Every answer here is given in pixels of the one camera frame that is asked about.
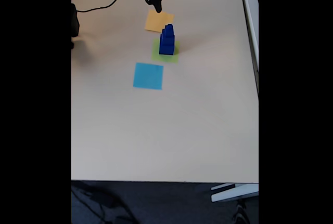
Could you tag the white table leg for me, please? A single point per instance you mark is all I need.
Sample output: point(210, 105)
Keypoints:
point(234, 192)

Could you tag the orange paper square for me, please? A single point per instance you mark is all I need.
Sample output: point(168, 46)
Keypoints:
point(154, 22)

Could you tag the small blue cube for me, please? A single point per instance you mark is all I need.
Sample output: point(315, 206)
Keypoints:
point(167, 33)

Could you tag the tiny blue cube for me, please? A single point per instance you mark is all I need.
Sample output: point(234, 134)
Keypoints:
point(169, 26)

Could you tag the white neighbouring table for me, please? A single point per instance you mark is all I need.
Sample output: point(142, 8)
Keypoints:
point(251, 21)

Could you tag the green paper square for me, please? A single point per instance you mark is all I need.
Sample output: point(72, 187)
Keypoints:
point(171, 58)

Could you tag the large blue cube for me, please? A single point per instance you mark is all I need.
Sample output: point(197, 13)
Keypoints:
point(166, 50)

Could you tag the light blue paper square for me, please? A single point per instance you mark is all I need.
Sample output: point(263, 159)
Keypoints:
point(148, 76)

